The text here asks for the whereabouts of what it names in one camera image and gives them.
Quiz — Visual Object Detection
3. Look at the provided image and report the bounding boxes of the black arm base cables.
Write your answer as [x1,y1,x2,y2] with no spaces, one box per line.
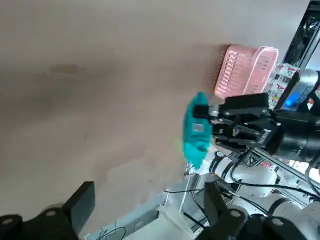
[163,159,320,228]

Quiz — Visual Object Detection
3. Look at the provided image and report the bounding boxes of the pink plastic basket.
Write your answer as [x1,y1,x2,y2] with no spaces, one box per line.
[213,44,280,97]

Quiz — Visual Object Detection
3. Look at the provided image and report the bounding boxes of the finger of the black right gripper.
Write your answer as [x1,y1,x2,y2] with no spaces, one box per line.
[193,92,274,121]
[211,117,271,154]

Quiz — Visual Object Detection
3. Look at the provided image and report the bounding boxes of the aluminium frame post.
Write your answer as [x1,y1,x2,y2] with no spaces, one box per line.
[283,0,320,71]

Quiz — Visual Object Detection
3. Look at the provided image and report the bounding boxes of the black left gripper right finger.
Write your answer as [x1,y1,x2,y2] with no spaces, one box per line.
[199,181,311,240]

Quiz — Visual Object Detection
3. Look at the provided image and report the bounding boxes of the teal snack packet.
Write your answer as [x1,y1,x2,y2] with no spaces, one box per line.
[183,91,214,169]

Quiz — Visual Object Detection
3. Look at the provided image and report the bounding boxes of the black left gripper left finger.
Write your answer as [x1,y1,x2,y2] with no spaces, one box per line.
[0,181,96,240]

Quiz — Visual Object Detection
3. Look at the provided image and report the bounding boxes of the white printed drink bottle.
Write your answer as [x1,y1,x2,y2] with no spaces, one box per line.
[269,78,288,95]
[276,63,300,77]

